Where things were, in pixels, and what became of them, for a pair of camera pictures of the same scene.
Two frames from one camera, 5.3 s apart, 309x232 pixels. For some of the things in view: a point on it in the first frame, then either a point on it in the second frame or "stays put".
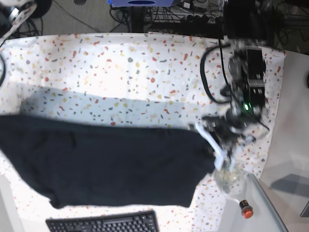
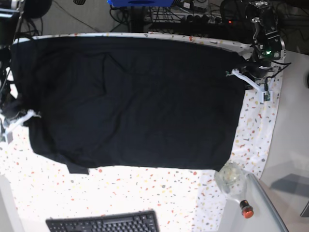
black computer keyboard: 142,221 stays put
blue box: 122,3 stays put
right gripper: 233,126 -> 258,69
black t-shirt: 89,164 -> 129,102
